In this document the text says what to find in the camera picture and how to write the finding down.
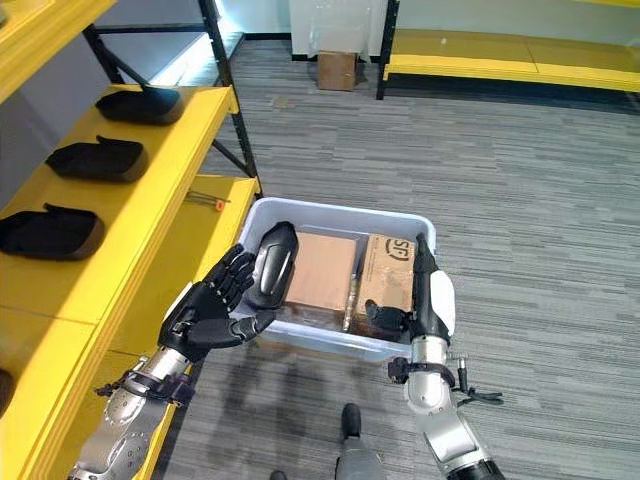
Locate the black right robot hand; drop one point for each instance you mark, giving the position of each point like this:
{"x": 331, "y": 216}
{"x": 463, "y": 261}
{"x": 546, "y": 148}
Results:
{"x": 434, "y": 300}

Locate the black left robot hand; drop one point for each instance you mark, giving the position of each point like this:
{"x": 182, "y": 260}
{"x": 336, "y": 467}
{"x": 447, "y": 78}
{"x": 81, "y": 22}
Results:
{"x": 210, "y": 315}

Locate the black sole-shaped part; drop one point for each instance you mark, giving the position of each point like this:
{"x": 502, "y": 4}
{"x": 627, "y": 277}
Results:
{"x": 272, "y": 265}
{"x": 47, "y": 235}
{"x": 100, "y": 160}
{"x": 140, "y": 105}

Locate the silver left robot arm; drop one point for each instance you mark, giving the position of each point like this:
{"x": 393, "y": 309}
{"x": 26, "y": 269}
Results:
{"x": 135, "y": 415}

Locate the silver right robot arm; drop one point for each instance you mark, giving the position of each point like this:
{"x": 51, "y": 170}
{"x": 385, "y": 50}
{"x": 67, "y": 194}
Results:
{"x": 440, "y": 405}

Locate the printed brown cardboard box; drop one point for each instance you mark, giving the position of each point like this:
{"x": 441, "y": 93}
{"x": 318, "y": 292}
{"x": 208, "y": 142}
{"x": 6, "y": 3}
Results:
{"x": 387, "y": 270}

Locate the white plastic box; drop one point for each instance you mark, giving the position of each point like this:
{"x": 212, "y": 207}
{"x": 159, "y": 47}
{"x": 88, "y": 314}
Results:
{"x": 345, "y": 280}

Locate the plain brown cardboard box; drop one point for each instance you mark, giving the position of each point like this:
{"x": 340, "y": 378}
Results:
{"x": 320, "y": 272}

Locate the yellow shelf unit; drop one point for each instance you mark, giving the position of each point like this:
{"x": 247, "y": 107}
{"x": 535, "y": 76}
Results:
{"x": 510, "y": 50}
{"x": 90, "y": 240}

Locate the small brown cardboard box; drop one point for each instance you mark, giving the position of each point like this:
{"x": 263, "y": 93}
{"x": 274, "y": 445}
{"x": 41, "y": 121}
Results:
{"x": 337, "y": 70}

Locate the orange-tipped thin tool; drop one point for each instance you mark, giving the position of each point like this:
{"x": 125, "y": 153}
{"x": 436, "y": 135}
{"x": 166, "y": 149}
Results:
{"x": 207, "y": 200}

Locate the clear plastic sheet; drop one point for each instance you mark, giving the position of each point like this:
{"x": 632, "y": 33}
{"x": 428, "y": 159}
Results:
{"x": 340, "y": 25}

